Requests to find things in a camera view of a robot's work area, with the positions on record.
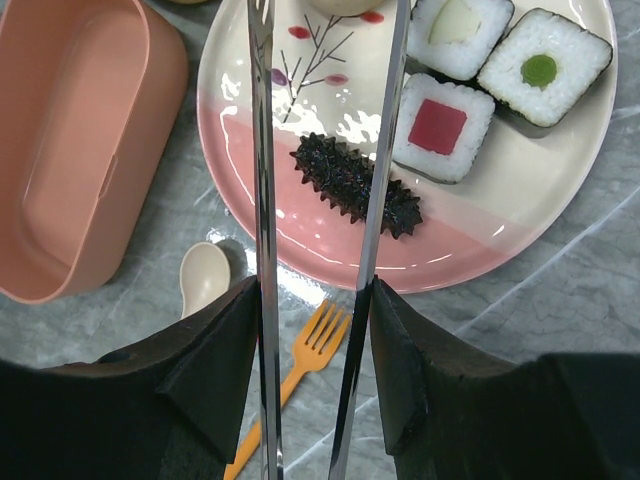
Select red sushi roll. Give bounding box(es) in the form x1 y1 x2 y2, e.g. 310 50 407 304
393 73 495 184

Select pink lunch box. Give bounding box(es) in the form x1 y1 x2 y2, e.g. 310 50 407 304
1 1 188 304

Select metal tongs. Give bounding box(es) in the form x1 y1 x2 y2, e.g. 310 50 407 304
247 1 410 479

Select green sushi roll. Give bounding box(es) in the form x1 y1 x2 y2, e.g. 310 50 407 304
477 8 613 129

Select orange plastic fork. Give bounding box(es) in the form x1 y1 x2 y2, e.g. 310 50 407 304
224 300 351 480

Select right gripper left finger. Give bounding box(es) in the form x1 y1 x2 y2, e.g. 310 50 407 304
1 277 259 479

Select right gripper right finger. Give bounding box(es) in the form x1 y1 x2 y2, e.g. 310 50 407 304
370 280 639 479

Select pink and cream plate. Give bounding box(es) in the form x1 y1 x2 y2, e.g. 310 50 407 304
197 1 618 293

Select black sea cucumber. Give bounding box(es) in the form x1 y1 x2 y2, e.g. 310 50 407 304
290 133 423 239

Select yellow sushi roll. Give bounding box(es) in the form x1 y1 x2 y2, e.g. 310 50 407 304
407 0 515 81

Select beige spoon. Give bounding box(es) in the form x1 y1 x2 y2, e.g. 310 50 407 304
179 242 231 319

